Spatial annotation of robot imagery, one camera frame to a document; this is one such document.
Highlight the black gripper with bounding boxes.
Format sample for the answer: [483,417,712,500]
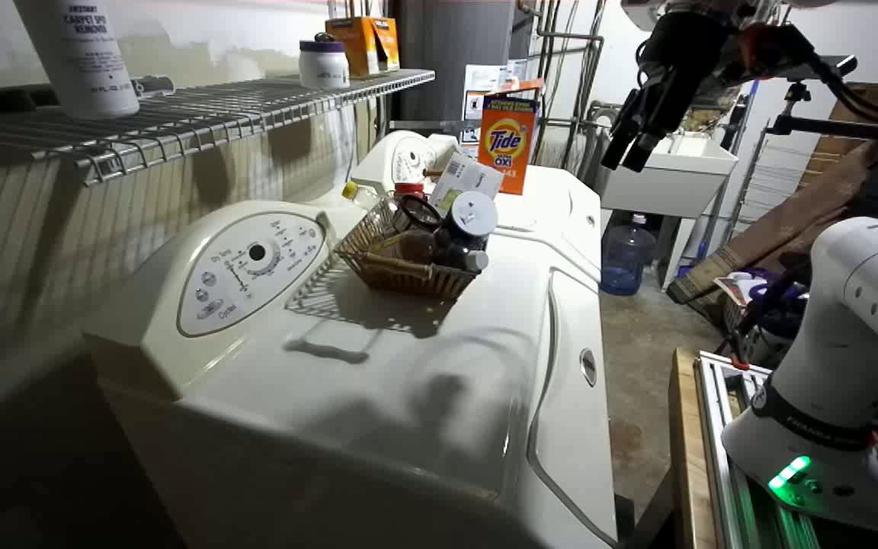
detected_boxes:
[599,8,739,174]

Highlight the white jar with dark lid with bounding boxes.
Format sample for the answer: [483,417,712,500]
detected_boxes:
[295,34,355,95]

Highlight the white utility sink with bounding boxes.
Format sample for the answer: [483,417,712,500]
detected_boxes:
[600,129,740,222]

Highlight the grey metal pipes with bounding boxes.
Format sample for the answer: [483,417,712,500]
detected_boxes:
[530,0,611,172]

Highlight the blue water jug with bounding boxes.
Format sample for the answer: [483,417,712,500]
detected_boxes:
[599,212,662,298]

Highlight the orange Tide detergent box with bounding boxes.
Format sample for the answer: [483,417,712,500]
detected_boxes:
[476,95,543,200]

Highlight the white labelled carton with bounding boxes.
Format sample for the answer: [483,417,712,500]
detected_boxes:
[461,60,547,124]

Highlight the white printed card box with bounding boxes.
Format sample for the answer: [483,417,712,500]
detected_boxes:
[427,150,506,221]

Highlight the brown wooden boards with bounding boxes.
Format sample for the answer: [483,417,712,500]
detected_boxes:
[664,27,878,307]

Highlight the round white lidded container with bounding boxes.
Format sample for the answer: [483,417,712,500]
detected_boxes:
[446,189,503,245]

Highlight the grey water heater tank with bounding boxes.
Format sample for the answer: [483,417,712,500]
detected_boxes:
[393,0,517,129]

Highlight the purple dark bag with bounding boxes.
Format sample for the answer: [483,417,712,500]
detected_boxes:
[712,267,814,344]

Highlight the brown wicker basket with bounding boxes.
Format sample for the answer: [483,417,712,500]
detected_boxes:
[331,209,489,304]

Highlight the orange cardboard box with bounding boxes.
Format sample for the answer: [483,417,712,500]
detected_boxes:
[323,16,402,84]

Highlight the wooden plank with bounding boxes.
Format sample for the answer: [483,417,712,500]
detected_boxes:
[668,344,719,549]

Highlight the tall white labelled bottle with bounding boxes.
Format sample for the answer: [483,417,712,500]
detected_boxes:
[12,0,142,124]

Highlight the black camera tripod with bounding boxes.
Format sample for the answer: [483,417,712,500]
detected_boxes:
[719,76,878,258]

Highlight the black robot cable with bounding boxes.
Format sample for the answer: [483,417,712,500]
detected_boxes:
[800,43,878,129]

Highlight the aluminium frame robot table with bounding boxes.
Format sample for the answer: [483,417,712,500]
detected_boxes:
[694,349,878,549]

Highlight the white wire shelf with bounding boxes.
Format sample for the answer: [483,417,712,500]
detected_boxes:
[0,66,440,189]

